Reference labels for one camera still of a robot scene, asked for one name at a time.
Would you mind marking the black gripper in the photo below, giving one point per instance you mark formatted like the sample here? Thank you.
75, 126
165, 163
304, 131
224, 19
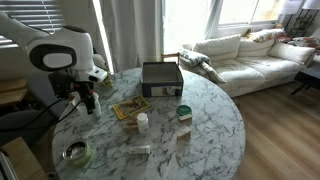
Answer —
85, 90

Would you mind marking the clear plastic cup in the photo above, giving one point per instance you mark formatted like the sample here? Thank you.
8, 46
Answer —
80, 107

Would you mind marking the green bottle red cap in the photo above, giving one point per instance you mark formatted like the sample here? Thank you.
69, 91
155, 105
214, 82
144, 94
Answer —
97, 110

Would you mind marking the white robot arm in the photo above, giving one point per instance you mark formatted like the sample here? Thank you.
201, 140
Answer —
68, 55

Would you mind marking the white pill bottle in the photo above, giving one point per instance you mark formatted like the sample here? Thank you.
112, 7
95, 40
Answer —
142, 121

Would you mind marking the yellow picture book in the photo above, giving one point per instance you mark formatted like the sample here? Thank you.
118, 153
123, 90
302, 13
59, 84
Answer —
130, 107

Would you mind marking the wooden blocks pile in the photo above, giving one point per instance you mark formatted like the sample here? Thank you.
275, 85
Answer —
130, 125

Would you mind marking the metal bowl green rim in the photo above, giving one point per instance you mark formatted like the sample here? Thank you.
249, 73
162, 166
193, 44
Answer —
77, 153

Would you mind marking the dark blue open box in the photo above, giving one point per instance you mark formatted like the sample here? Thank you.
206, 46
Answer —
161, 79

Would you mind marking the green round lid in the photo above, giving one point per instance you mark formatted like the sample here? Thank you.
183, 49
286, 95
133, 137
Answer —
183, 110

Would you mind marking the wooden block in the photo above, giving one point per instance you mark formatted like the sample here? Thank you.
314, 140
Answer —
184, 133

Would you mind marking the grey folded blanket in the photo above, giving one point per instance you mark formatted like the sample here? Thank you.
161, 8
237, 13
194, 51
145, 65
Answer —
200, 64

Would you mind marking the cream sofa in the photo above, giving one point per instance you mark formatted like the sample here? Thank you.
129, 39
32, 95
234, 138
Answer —
248, 66

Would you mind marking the black coffee table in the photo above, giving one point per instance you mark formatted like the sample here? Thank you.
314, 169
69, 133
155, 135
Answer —
309, 77

